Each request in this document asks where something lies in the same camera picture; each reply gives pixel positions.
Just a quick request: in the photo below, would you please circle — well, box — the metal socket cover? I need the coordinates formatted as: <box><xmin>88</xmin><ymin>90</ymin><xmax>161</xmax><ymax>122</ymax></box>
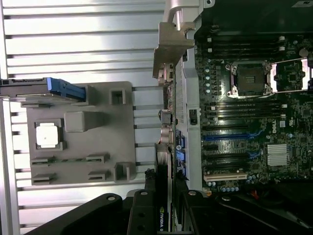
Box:
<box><xmin>270</xmin><ymin>58</ymin><xmax>313</xmax><ymax>93</ymax></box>

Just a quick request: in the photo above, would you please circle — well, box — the CPU socket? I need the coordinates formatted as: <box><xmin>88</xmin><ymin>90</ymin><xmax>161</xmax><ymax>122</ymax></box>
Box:
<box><xmin>226</xmin><ymin>61</ymin><xmax>274</xmax><ymax>98</ymax></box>

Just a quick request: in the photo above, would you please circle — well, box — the blue expansion slot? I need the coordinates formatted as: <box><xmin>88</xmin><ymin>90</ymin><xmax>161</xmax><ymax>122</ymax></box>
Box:
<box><xmin>203</xmin><ymin>133</ymin><xmax>264</xmax><ymax>142</ymax></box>

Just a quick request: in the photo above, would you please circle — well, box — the green RAM stick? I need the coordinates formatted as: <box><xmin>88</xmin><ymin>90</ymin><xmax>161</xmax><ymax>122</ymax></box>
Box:
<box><xmin>31</xmin><ymin>158</ymin><xmax>110</xmax><ymax>166</ymax></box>

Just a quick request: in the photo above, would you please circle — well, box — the grey plastic parts rack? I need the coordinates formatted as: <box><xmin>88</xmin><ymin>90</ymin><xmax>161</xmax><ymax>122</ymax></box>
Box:
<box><xmin>21</xmin><ymin>81</ymin><xmax>137</xmax><ymax>187</ymax></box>

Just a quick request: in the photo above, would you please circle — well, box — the open black PC case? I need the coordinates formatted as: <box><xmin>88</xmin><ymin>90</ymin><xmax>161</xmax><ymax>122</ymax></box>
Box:
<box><xmin>158</xmin><ymin>0</ymin><xmax>313</xmax><ymax>209</ymax></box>

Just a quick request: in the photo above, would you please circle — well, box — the white expansion slot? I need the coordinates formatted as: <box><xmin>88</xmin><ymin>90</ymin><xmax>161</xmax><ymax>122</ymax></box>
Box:
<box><xmin>203</xmin><ymin>172</ymin><xmax>247</xmax><ymax>183</ymax></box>

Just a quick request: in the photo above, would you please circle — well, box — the green Dell motherboard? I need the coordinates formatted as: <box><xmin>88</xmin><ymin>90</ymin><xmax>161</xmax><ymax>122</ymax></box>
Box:
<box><xmin>194</xmin><ymin>34</ymin><xmax>313</xmax><ymax>194</ymax></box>

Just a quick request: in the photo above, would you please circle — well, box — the silver CPU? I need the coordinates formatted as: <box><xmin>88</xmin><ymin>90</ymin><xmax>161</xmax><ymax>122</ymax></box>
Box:
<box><xmin>36</xmin><ymin>125</ymin><xmax>60</xmax><ymax>148</ymax></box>

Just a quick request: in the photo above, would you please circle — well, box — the hard disk in blue caddy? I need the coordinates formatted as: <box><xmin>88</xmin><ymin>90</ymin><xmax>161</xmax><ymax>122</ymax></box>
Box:
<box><xmin>0</xmin><ymin>77</ymin><xmax>88</xmax><ymax>104</ymax></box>

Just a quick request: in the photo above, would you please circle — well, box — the silver finned chipset heatsink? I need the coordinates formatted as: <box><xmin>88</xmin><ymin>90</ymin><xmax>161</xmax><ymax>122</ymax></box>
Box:
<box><xmin>267</xmin><ymin>143</ymin><xmax>291</xmax><ymax>167</ymax></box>

